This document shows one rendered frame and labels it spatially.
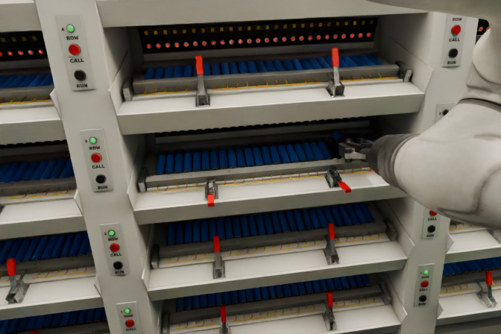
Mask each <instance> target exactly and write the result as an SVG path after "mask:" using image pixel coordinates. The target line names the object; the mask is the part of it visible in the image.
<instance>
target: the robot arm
mask: <svg viewBox="0 0 501 334"><path fill-rule="evenodd" d="M366 1H372V2H376V3H379V4H386V5H391V6H396V7H405V8H411V9H416V10H426V11H432V12H437V13H446V14H452V15H457V16H467V17H473V18H478V19H485V20H487V21H488V23H489V25H490V29H489V30H487V31H486V32H485V33H484V34H483V35H482V36H481V37H480V39H479V40H478V42H477V43H476V45H475V47H474V50H473V59H472V63H471V66H470V71H469V74H468V76H467V80H466V82H465V84H466V86H467V90H466V91H465V93H464V94H463V96H462V97H461V98H460V100H459V101H458V103H457V104H456V105H455V106H454V107H453V108H452V109H451V111H449V112H448V113H447V114H446V115H445V116H444V117H443V118H442V119H441V120H439V121H438V122H437V123H435V124H434V125H433V126H431V127H430V128H429V129H427V130H425V131H424V132H423V133H407V134H395V135H386V136H382V137H381V138H379V139H376V140H374V141H373V142H372V141H369V140H365V141H364V140H363V139H359V138H356V137H352V136H349V137H348V139H345V138H341V137H339V138H338V154H339V155H340V156H341V157H343V158H344V159H345V162H346V163H351V162H352V161H353V162H354V161H355V159H360V160H361V161H362V162H364V163H369V165H370V166H371V168H372V169H373V170H374V172H376V173H377V174H378V175H379V176H381V177H382V179H383V180H384V181H385V182H386V183H388V184H389V185H391V186H394V187H396V188H398V189H400V190H402V191H403V192H405V193H407V194H409V196H410V197H411V198H412V199H414V200H415V201H417V202H418V203H419V204H420V205H422V206H424V207H426V208H427V209H430V210H432V211H433V212H436V213H438V214H439V215H442V216H445V217H447V218H451V219H452V220H455V221H460V222H462V223H465V224H470V225H473V226H477V227H483V228H487V229H493V230H501V0H366Z"/></svg>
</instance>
